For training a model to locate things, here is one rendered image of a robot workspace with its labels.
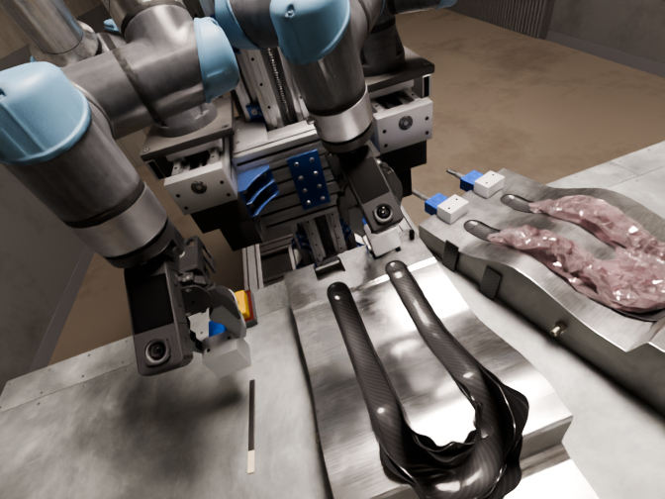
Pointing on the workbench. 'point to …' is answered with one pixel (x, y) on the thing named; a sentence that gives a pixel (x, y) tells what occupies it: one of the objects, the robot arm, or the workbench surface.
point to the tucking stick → (251, 427)
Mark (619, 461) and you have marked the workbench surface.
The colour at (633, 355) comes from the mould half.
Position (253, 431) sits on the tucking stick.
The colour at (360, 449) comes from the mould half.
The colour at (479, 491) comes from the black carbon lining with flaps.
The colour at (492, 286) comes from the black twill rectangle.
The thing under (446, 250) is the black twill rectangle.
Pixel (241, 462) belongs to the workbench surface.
